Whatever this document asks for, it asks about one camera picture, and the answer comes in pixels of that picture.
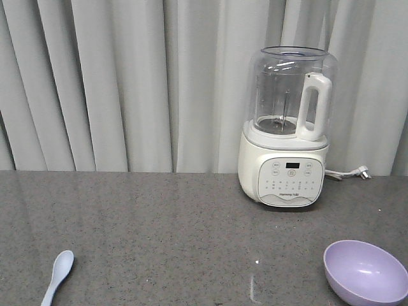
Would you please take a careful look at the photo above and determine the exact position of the light blue plastic spoon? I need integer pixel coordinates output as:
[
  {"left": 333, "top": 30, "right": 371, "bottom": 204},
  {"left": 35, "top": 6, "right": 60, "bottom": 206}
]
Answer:
[{"left": 41, "top": 250, "right": 74, "bottom": 306}]

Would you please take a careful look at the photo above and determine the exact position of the purple plastic bowl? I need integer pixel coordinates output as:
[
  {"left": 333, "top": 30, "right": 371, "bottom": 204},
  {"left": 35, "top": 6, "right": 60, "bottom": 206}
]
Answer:
[{"left": 323, "top": 240, "right": 407, "bottom": 305}]

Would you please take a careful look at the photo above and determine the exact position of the white blender with clear jar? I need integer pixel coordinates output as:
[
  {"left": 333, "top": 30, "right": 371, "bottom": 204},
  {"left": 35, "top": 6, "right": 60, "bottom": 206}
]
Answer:
[{"left": 238, "top": 46, "right": 337, "bottom": 208}]

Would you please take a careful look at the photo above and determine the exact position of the grey pleated curtain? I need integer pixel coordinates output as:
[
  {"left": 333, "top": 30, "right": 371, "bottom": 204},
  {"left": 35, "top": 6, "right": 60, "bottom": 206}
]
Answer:
[{"left": 1, "top": 1, "right": 407, "bottom": 175}]

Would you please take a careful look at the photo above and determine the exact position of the white blender power cord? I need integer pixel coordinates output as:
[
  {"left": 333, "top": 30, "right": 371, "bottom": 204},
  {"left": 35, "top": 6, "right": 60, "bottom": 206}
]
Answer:
[{"left": 323, "top": 165, "right": 372, "bottom": 182}]

